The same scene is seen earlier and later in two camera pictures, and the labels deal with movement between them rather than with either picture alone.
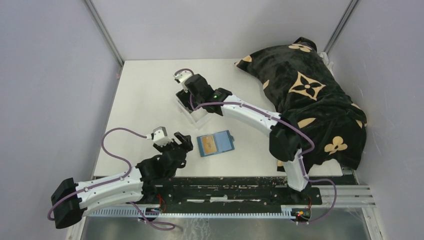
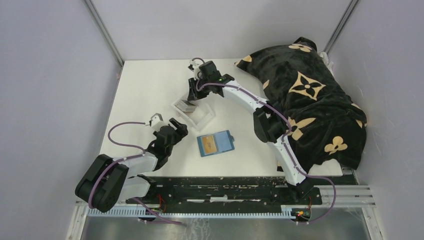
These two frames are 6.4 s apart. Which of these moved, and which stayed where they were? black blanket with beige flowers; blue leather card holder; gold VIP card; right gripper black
Moved: right gripper black
Stayed: black blanket with beige flowers; blue leather card holder; gold VIP card
